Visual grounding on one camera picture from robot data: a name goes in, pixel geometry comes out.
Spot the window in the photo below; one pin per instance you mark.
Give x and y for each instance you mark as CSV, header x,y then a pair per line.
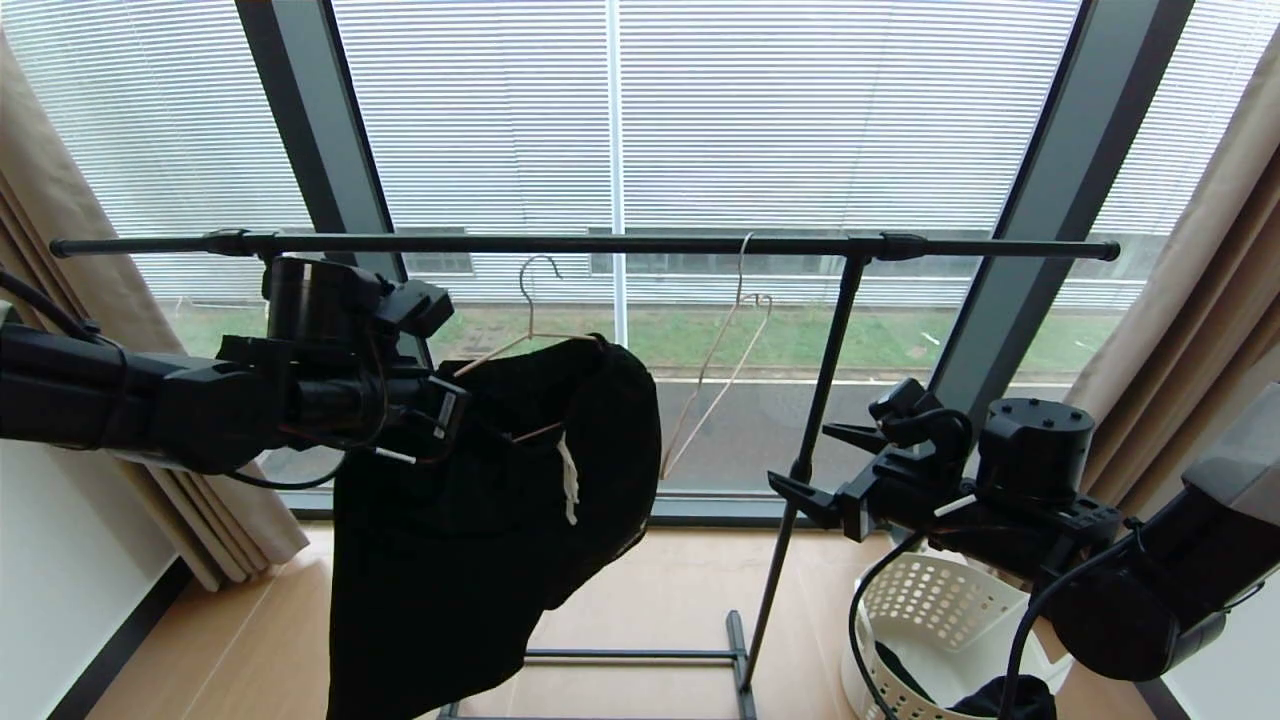
x,y
1060,180

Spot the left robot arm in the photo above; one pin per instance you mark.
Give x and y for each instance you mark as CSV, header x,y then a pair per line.
x,y
100,400

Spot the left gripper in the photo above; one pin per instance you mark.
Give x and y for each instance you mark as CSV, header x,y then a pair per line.
x,y
380,410

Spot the white laundry basket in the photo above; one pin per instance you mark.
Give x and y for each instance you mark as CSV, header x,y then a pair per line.
x,y
940,600

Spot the black clothes rack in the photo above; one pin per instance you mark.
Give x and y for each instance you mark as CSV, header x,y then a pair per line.
x,y
650,244

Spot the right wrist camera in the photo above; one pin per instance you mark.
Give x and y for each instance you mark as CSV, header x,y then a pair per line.
x,y
915,420

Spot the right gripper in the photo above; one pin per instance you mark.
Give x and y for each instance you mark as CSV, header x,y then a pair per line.
x,y
990,525

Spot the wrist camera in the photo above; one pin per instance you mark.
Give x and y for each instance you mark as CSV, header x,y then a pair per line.
x,y
415,305
915,420

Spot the black garment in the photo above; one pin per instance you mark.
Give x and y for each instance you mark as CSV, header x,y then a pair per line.
x,y
1010,700

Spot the pink clothes hanger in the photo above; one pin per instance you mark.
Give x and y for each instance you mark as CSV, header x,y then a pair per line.
x,y
739,275
524,295

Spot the beige curtain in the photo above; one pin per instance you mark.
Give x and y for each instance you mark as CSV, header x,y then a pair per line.
x,y
1180,330
200,520

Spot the black shorts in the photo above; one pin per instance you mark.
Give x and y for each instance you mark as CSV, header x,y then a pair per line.
x,y
450,560

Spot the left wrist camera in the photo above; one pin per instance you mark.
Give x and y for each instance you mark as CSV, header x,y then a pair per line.
x,y
415,305

